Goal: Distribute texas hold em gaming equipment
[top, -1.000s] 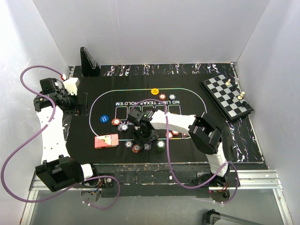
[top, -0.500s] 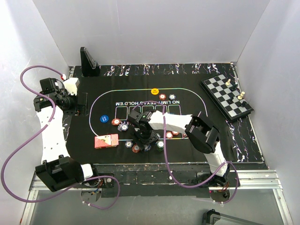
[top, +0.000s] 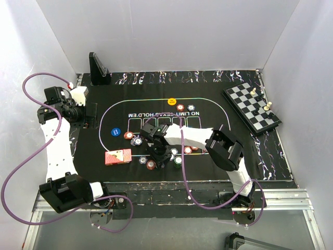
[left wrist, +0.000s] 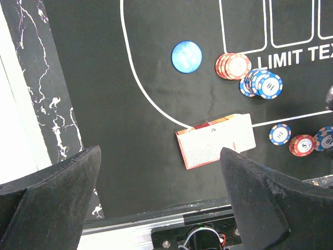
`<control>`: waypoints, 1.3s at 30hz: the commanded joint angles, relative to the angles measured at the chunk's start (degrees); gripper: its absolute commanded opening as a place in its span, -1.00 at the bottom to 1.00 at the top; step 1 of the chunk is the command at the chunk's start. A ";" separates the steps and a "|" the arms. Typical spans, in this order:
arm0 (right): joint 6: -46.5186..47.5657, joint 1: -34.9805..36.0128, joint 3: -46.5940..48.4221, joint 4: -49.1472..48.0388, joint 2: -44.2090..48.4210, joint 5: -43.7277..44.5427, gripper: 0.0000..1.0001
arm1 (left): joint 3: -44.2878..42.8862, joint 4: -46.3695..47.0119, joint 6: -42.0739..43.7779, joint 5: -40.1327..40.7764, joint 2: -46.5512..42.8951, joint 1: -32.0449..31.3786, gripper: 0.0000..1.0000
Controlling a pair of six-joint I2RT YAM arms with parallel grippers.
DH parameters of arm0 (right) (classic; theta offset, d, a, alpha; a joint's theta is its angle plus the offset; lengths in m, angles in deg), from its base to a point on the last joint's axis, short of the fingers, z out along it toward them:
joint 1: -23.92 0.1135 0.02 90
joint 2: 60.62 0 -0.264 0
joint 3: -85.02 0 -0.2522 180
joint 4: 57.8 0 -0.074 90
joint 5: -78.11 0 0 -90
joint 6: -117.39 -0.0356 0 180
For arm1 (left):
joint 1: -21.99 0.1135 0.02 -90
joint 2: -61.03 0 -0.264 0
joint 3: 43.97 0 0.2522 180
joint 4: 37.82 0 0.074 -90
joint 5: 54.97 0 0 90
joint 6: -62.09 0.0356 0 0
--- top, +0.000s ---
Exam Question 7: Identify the blue chip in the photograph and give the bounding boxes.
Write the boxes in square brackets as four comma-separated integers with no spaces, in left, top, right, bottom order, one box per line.
[171,148,178,155]
[187,105,195,111]

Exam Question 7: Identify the red poker chip stack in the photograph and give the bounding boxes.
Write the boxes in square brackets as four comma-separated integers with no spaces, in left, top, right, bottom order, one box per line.
[146,160,156,170]

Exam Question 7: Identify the green poker chip stack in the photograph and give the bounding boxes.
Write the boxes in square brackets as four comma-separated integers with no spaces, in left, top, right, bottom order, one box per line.
[174,156,183,169]

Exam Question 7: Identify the red chips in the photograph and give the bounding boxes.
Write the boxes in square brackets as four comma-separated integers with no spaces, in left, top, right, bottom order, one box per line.
[176,104,185,111]
[184,146,199,154]
[124,131,135,140]

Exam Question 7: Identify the red playing card deck box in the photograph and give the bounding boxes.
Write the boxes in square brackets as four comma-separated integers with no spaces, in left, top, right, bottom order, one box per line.
[105,148,132,166]

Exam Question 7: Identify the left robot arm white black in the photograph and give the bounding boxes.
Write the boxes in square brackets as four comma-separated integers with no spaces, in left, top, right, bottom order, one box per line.
[37,86,111,213]

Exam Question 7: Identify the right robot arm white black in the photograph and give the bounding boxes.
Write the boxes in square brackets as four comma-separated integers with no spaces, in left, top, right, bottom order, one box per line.
[140,123,254,207]

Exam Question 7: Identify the blue round blind button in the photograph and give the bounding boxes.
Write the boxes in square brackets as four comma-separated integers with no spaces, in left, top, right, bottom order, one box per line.
[111,128,121,137]

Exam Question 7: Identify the black poker felt mat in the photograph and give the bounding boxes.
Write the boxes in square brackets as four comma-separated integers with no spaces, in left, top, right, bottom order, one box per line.
[72,83,261,183]

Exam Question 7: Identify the black card shoe holder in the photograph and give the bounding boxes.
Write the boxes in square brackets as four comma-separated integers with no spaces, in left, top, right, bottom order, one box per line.
[88,52,111,86]

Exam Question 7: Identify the yellow round blind button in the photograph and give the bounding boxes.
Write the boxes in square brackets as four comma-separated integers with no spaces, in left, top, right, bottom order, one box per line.
[167,98,177,106]

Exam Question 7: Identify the black silver chess board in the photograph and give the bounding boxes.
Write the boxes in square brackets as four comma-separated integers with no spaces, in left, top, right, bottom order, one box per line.
[223,82,281,135]

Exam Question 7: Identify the white chess piece tall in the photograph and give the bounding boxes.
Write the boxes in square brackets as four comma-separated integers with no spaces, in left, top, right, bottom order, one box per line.
[250,88,256,95]

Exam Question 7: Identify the black chess piece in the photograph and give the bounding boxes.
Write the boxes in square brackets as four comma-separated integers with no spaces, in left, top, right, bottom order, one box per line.
[258,94,265,101]

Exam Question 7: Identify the black case bottom corner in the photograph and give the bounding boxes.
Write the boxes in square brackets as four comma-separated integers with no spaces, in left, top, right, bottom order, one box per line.
[224,232,288,250]

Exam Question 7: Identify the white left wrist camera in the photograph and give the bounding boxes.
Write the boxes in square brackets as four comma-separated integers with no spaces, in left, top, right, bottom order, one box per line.
[70,86,88,106]

